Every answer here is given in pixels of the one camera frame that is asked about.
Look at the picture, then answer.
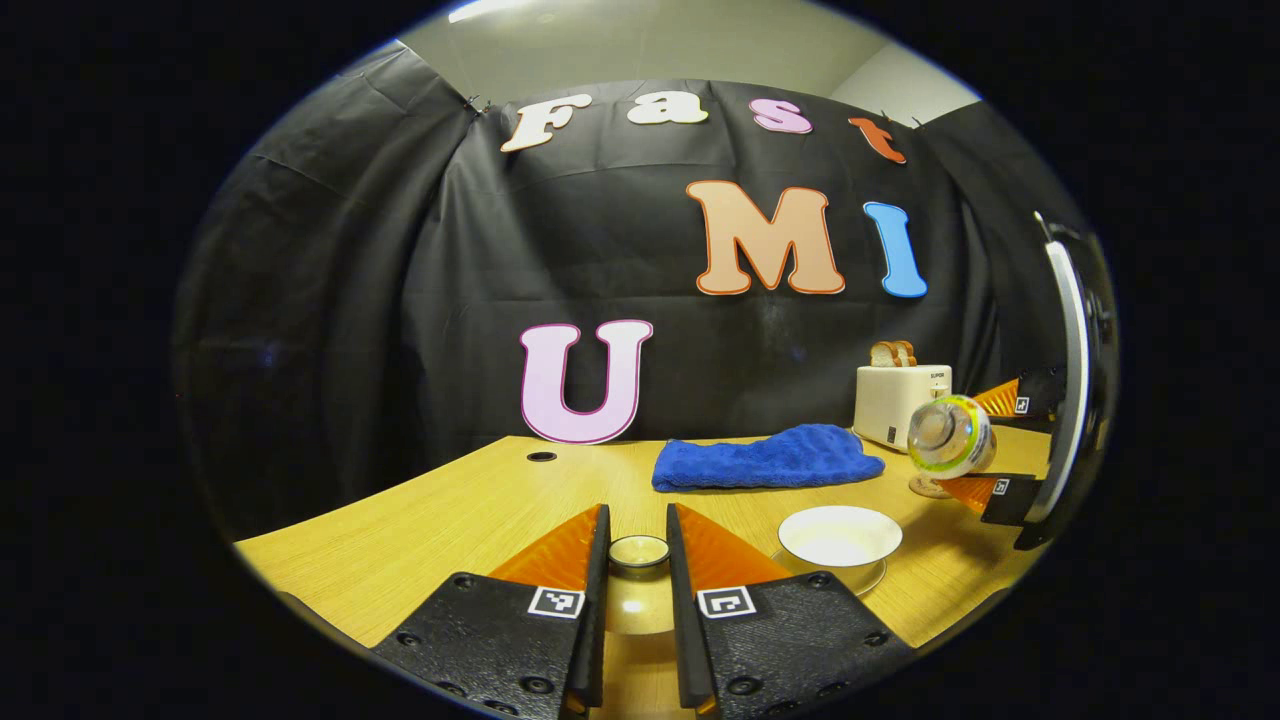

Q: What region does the black backdrop cloth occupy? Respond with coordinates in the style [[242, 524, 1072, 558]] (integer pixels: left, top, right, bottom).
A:
[[170, 45, 1113, 541]]

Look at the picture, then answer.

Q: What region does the plastic water bottle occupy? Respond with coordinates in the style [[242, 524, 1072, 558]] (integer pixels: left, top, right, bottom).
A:
[[906, 394, 997, 481]]

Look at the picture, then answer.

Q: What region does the white toaster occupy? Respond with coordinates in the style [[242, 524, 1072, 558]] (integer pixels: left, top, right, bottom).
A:
[[853, 364, 954, 454]]

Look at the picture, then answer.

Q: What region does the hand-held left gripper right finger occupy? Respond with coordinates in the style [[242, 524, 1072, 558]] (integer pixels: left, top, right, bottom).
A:
[[666, 503, 916, 719]]

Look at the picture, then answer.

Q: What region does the blue towel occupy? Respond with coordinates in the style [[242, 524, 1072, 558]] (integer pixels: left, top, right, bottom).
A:
[[652, 424, 887, 493]]

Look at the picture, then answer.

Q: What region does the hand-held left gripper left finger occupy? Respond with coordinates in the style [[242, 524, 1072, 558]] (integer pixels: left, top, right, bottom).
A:
[[370, 503, 612, 720]]

